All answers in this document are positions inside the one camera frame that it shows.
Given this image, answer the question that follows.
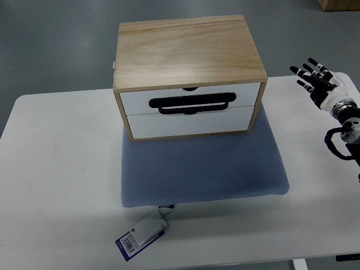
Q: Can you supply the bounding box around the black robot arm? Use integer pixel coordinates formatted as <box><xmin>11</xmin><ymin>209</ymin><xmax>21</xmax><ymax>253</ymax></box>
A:
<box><xmin>324</xmin><ymin>99</ymin><xmax>359</xmax><ymax>165</ymax></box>

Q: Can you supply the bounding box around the black table bracket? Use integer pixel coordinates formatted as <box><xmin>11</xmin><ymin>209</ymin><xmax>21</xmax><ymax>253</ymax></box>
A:
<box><xmin>335</xmin><ymin>253</ymin><xmax>360</xmax><ymax>262</ymax></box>

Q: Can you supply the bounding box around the white drawer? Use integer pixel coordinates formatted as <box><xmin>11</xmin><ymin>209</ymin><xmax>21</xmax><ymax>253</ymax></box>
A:
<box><xmin>120</xmin><ymin>82</ymin><xmax>261</xmax><ymax>116</ymax></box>

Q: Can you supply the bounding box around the black drawer handle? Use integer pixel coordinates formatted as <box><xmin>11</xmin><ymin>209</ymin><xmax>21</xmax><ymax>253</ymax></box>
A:
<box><xmin>148</xmin><ymin>92</ymin><xmax>237</xmax><ymax>115</ymax></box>

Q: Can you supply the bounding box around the blue-grey mesh cushion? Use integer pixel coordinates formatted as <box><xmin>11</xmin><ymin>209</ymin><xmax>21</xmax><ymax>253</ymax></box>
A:
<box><xmin>120</xmin><ymin>108</ymin><xmax>290</xmax><ymax>208</ymax></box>

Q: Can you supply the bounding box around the white and blue price tag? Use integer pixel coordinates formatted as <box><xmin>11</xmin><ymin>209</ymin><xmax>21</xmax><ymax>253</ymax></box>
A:
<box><xmin>115</xmin><ymin>205</ymin><xmax>175</xmax><ymax>262</ymax></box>

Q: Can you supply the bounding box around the cardboard box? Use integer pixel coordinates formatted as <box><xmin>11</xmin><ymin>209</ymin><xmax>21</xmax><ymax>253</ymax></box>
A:
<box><xmin>317</xmin><ymin>0</ymin><xmax>359</xmax><ymax>11</ymax></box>

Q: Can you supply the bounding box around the white table leg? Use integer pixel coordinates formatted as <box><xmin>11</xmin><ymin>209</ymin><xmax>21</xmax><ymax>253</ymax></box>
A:
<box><xmin>292</xmin><ymin>259</ymin><xmax>308</xmax><ymax>270</ymax></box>

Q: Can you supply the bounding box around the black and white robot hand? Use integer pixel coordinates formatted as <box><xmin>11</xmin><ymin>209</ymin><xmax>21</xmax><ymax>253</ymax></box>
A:
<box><xmin>290</xmin><ymin>58</ymin><xmax>356</xmax><ymax>118</ymax></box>

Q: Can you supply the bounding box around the wooden drawer cabinet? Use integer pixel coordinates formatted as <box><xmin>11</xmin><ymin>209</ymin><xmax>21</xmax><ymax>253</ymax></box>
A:
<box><xmin>113</xmin><ymin>15</ymin><xmax>267</xmax><ymax>141</ymax></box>

